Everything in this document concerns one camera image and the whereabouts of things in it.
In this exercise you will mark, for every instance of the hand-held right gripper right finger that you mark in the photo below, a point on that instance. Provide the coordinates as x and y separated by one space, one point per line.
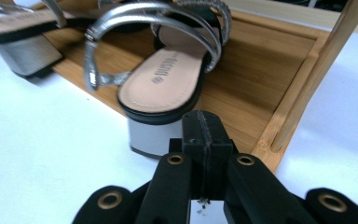
219 140

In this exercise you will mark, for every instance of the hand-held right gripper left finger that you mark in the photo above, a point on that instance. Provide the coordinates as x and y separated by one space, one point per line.
195 133

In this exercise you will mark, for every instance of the bamboo shoe rack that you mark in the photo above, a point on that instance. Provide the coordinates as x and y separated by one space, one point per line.
254 81

